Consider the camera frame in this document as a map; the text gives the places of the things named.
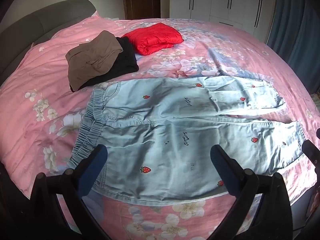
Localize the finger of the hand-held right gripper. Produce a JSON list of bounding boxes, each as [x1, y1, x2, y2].
[[302, 139, 320, 167]]

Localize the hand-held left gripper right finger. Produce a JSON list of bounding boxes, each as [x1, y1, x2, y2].
[[207, 144, 294, 240]]

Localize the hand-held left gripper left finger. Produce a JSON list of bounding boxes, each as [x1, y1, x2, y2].
[[25, 144, 110, 240]]

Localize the light blue strawberry denim pants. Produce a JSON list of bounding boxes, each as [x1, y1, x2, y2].
[[67, 76, 307, 202]]

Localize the brown folded garment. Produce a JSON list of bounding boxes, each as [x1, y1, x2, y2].
[[65, 30, 123, 90]]

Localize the pink floral bedspread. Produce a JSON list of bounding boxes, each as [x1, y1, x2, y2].
[[0, 15, 320, 240]]

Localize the black folded garment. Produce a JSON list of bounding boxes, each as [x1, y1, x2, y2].
[[71, 36, 139, 92]]

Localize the blue curtain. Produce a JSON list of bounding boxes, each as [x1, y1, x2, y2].
[[266, 0, 320, 93]]

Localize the red puffer jacket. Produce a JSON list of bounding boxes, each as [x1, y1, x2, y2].
[[122, 22, 184, 55]]

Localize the grey upholstered headboard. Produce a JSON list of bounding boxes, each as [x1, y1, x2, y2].
[[0, 0, 97, 80]]

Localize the white wardrobe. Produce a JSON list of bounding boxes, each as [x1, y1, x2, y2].
[[169, 0, 278, 43]]

